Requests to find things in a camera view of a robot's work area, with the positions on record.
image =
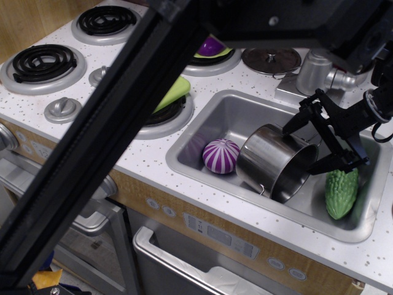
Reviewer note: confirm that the yellow cloth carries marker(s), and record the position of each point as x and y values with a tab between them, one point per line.
45	279

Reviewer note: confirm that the silver sink basin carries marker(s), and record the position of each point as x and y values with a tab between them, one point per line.
235	116

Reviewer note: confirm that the front right stove burner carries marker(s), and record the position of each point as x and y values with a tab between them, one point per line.
168	120

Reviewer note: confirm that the stainless steel pot lid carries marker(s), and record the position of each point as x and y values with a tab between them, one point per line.
277	63

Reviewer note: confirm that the purple striped toy onion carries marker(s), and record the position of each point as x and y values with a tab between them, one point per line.
220	156

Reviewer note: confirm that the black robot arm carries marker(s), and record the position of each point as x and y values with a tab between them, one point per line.
143	69

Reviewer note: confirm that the back left stove burner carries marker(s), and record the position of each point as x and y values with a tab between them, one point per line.
105	25

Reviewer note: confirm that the silver dishwasher door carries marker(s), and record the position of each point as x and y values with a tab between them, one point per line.
171	263

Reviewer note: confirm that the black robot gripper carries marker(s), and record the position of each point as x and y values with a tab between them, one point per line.
339	129

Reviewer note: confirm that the green toy bitter melon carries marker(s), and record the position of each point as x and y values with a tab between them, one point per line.
341	192

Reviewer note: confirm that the grey dishwasher control panel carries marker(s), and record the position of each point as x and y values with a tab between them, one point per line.
221	236

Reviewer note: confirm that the silver stove knob lower middle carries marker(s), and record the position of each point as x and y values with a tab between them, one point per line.
97	75

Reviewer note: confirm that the stove burner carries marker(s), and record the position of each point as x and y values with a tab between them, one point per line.
43	69
227	64
105	25
168	120

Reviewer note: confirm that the silver toy faucet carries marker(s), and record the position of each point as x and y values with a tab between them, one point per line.
316	72

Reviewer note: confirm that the oven clock display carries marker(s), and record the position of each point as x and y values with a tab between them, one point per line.
42	151

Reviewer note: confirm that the green toy plate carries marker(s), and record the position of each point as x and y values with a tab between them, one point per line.
221	54

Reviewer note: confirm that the silver stove knob bottom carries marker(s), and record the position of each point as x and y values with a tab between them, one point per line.
62	111

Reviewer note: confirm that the purple toy eggplant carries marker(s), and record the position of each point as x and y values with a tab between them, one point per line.
210	47

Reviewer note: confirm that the silver stove knob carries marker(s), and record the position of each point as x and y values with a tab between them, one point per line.
97	75
62	111

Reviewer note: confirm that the back right stove burner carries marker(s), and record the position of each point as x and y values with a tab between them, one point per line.
227	64

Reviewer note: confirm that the silver oven dial knob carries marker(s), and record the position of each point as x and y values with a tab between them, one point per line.
106	189

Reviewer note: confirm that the front left stove burner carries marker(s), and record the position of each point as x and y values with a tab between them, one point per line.
43	69

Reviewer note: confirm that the silver left oven knob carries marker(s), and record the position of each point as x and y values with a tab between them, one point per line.
8	140

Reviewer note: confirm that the silver oven door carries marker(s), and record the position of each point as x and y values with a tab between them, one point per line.
95	247

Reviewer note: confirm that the green toy cutting board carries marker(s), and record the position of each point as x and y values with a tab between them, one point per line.
180	88

